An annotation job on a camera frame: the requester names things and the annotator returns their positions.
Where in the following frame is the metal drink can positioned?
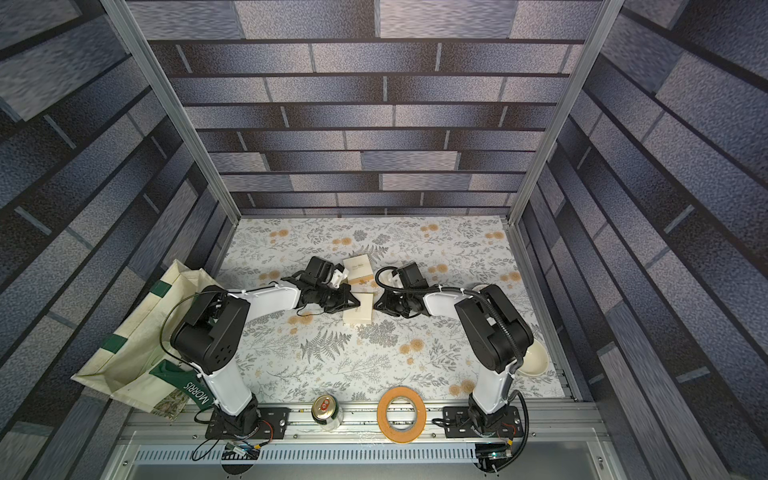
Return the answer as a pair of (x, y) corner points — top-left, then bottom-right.
(311, 394), (344, 431)

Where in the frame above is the cream jewelry box middle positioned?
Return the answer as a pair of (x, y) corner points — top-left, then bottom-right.
(343, 254), (374, 284)

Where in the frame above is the floral table cloth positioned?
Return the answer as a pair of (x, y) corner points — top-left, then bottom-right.
(217, 217), (539, 403)

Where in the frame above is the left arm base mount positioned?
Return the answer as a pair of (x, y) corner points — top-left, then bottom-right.
(205, 406), (291, 440)

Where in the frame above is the orange tape roll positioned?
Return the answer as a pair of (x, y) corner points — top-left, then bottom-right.
(376, 386), (427, 444)

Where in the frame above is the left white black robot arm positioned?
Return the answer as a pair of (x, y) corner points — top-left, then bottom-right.
(170, 273), (361, 419)

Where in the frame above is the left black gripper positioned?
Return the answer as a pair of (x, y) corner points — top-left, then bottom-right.
(316, 283), (364, 312)

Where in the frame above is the black corrugated cable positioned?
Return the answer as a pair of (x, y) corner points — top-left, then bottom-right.
(374, 265), (532, 361)

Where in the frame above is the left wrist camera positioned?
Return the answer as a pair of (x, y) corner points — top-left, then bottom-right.
(304, 256), (348, 288)

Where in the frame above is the cream drawer jewelry box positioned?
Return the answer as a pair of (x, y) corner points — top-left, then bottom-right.
(342, 292), (375, 325)

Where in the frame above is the cream green tote bag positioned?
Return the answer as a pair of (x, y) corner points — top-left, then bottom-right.
(72, 261), (216, 420)

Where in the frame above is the aluminium rail frame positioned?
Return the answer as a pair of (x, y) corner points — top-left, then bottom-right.
(99, 399), (628, 479)

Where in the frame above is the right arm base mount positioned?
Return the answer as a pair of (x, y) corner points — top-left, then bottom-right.
(439, 406), (526, 439)

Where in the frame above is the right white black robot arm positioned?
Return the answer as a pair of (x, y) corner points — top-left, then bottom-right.
(377, 282), (534, 429)

